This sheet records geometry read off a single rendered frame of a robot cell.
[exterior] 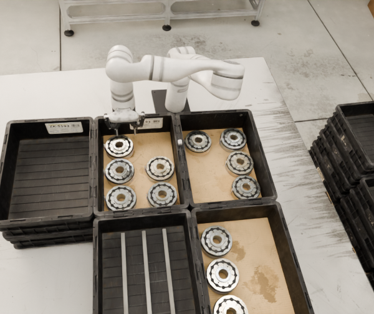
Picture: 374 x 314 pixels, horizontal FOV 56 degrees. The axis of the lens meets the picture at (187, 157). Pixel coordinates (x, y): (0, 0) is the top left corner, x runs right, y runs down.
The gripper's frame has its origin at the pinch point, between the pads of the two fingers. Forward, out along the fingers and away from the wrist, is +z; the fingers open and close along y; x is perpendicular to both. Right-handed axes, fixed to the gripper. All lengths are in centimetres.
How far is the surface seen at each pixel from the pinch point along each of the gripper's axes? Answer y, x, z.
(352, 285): -76, 57, 24
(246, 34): -109, -173, 96
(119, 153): 2.9, 3.9, 8.3
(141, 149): -5.3, 0.8, 11.3
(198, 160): -26.3, 7.5, 11.3
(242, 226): -37, 36, 11
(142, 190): -4.2, 18.3, 11.1
